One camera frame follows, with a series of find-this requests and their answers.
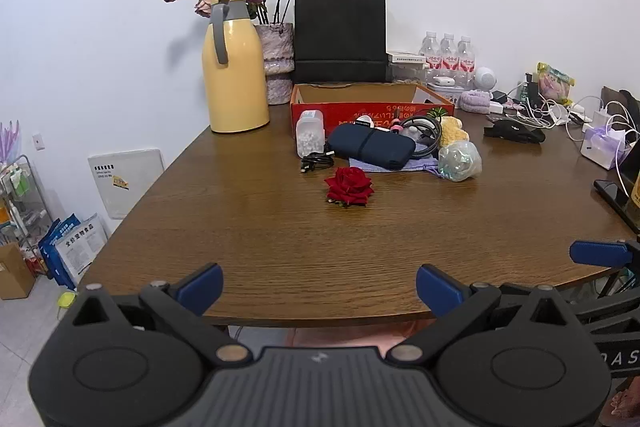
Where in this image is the white charging cable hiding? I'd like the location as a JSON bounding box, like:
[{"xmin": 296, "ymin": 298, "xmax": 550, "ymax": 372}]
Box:
[{"xmin": 616, "ymin": 142, "xmax": 640, "ymax": 198}]

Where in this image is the metal wire rack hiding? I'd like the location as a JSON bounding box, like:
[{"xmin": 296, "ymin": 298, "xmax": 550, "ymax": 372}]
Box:
[{"xmin": 0, "ymin": 154, "xmax": 53, "ymax": 268}]

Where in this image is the purple cloth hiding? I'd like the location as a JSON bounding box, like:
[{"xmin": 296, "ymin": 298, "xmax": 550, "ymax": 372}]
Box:
[{"xmin": 348, "ymin": 157, "xmax": 441, "ymax": 176}]

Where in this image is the colourful snack packet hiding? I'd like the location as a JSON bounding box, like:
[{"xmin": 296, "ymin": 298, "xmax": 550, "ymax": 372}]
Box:
[{"xmin": 537, "ymin": 63, "xmax": 576, "ymax": 105}]

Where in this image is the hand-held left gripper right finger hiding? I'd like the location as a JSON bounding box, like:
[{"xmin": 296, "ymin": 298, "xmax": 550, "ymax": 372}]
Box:
[{"xmin": 387, "ymin": 264, "xmax": 576, "ymax": 368}]

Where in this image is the yellow plush toy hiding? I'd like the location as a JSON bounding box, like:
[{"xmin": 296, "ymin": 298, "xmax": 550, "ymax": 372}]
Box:
[{"xmin": 440, "ymin": 117, "xmax": 471, "ymax": 148}]

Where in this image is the red rose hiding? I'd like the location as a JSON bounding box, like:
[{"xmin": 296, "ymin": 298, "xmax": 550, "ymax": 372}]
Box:
[{"xmin": 324, "ymin": 166, "xmax": 375, "ymax": 208}]

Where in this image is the white plush toy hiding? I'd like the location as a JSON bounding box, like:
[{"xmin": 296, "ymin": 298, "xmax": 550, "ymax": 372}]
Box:
[{"xmin": 400, "ymin": 125, "xmax": 432, "ymax": 144}]

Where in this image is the iridescent ball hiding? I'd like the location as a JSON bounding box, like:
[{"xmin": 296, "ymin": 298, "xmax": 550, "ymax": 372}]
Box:
[{"xmin": 438, "ymin": 140, "xmax": 483, "ymax": 182}]

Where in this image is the brown cardboard box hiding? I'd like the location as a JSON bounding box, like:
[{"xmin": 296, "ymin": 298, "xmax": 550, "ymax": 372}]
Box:
[{"xmin": 0, "ymin": 242, "xmax": 36, "ymax": 300}]

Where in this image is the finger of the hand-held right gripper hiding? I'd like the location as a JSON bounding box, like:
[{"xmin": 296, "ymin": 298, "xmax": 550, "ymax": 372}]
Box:
[{"xmin": 570, "ymin": 238, "xmax": 640, "ymax": 280}]

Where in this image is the dark brown bag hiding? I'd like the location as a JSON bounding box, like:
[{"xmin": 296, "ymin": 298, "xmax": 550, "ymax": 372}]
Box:
[{"xmin": 600, "ymin": 86, "xmax": 640, "ymax": 132}]

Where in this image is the marbled purple vase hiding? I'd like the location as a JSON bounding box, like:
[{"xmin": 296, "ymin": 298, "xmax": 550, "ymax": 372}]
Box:
[{"xmin": 255, "ymin": 23, "xmax": 295, "ymax": 106}]

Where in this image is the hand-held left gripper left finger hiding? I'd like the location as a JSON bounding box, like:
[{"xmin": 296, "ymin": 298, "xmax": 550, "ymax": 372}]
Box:
[{"xmin": 70, "ymin": 263, "xmax": 253, "ymax": 369}]

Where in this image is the navy fabric pouch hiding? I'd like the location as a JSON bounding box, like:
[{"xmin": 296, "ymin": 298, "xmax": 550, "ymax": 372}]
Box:
[{"xmin": 327, "ymin": 123, "xmax": 417, "ymax": 171}]

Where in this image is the yellow thermos jug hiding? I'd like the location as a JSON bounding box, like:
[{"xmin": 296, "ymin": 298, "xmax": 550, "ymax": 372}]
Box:
[{"xmin": 202, "ymin": 0, "xmax": 271, "ymax": 134}]

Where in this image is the black usb cable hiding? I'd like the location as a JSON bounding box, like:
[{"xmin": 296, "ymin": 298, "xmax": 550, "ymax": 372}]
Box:
[{"xmin": 300, "ymin": 150, "xmax": 336, "ymax": 174}]

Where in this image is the flat white box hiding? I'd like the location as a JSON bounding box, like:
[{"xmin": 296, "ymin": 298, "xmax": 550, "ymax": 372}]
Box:
[{"xmin": 386, "ymin": 50, "xmax": 427, "ymax": 64}]

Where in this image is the red cardboard box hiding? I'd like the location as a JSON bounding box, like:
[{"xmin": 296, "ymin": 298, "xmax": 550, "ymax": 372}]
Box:
[{"xmin": 290, "ymin": 83, "xmax": 456, "ymax": 140}]

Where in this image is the blue white bag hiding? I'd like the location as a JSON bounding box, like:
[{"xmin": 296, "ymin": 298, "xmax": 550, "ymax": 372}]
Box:
[{"xmin": 39, "ymin": 214, "xmax": 81, "ymax": 289}]

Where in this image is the black paper bag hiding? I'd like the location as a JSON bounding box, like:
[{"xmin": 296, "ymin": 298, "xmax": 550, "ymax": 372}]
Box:
[{"xmin": 293, "ymin": 0, "xmax": 387, "ymax": 84}]

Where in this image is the clear plastic container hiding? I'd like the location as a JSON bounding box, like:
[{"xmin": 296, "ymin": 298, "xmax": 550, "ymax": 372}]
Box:
[{"xmin": 387, "ymin": 62, "xmax": 426, "ymax": 84}]

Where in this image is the white wall panel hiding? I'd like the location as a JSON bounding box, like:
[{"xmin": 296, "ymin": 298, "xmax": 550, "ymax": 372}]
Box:
[{"xmin": 87, "ymin": 149, "xmax": 166, "ymax": 220}]

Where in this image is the clear jar of white beads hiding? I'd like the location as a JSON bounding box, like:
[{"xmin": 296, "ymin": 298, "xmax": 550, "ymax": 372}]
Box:
[{"xmin": 296, "ymin": 109, "xmax": 326, "ymax": 158}]

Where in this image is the white round camera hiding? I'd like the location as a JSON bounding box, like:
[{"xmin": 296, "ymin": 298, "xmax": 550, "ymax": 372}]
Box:
[{"xmin": 472, "ymin": 67, "xmax": 498, "ymax": 90}]

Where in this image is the white printed bag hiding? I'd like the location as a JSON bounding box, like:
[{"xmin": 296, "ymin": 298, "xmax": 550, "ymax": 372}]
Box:
[{"xmin": 55, "ymin": 214, "xmax": 108, "ymax": 280}]

